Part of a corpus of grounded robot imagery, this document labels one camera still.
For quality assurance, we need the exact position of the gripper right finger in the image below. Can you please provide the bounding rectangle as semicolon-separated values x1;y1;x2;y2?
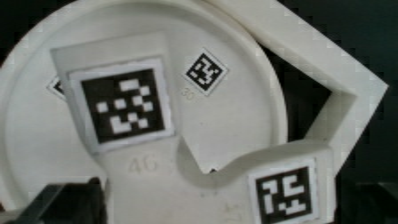
336;181;398;224

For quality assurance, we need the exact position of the white cross-shaped table base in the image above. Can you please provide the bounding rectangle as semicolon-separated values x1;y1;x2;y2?
51;30;336;224

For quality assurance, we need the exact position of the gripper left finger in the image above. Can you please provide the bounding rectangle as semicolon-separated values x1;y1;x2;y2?
0;177;108;224

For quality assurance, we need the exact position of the white round table top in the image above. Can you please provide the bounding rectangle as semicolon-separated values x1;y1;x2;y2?
0;0;286;212

